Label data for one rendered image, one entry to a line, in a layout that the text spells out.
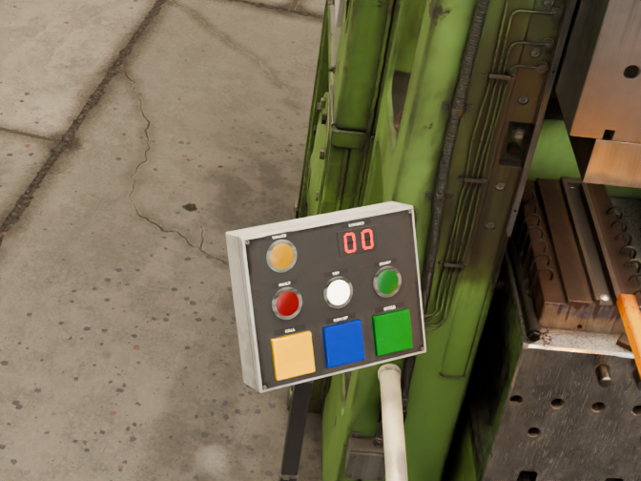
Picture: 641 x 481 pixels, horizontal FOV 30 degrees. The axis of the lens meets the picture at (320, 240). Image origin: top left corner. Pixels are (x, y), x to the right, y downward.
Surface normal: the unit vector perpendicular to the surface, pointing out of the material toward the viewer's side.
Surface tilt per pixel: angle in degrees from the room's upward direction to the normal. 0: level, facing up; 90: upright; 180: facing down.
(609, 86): 90
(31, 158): 0
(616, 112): 90
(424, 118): 90
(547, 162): 90
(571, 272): 0
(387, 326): 60
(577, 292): 0
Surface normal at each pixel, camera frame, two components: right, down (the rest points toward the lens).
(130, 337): 0.12, -0.78
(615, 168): 0.00, 0.62
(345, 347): 0.43, 0.13
